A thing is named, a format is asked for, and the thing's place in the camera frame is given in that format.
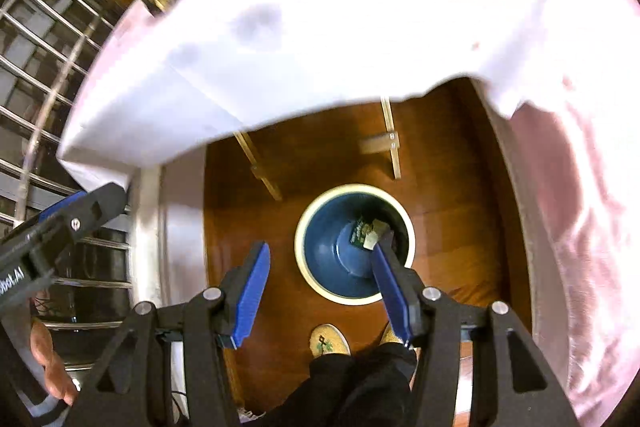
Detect metal window grille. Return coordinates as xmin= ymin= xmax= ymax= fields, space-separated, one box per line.
xmin=0 ymin=0 xmax=137 ymax=360

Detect white paper scrap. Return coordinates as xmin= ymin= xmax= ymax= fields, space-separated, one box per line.
xmin=362 ymin=221 xmax=391 ymax=252

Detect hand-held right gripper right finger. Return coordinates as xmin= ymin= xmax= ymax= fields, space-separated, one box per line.
xmin=370 ymin=229 xmax=581 ymax=427

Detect beige embroidered slipper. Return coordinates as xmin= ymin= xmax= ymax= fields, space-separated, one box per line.
xmin=379 ymin=322 xmax=402 ymax=346
xmin=310 ymin=323 xmax=352 ymax=358

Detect green snack wrapper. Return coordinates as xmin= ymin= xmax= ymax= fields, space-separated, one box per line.
xmin=350 ymin=219 xmax=373 ymax=249

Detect pink bed sheet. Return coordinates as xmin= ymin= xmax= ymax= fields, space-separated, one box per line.
xmin=495 ymin=0 xmax=640 ymax=427

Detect person's black trouser legs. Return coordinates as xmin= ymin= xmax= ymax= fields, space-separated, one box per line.
xmin=272 ymin=342 xmax=419 ymax=427

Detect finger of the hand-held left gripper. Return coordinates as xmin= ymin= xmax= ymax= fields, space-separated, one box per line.
xmin=35 ymin=183 xmax=128 ymax=260

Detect beige table leg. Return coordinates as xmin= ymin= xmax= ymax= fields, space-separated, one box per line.
xmin=234 ymin=131 xmax=284 ymax=201
xmin=360 ymin=97 xmax=404 ymax=180

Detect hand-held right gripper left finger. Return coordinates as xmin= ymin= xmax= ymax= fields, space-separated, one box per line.
xmin=65 ymin=241 xmax=272 ymax=427

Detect person's left hand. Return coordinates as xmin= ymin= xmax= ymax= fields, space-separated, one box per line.
xmin=29 ymin=302 xmax=78 ymax=405

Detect blue trash bin white rim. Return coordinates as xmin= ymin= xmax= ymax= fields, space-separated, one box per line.
xmin=294 ymin=183 xmax=416 ymax=306

